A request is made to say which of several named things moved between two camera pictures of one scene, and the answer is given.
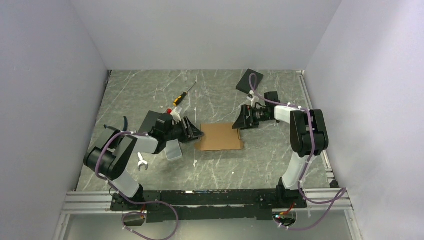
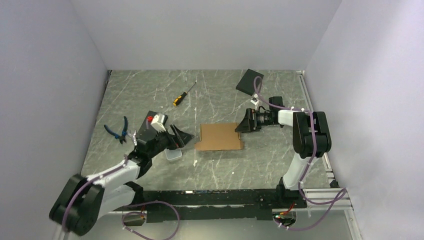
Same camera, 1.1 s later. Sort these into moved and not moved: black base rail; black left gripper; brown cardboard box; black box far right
Moved: black left gripper
Not moved: black base rail; brown cardboard box; black box far right
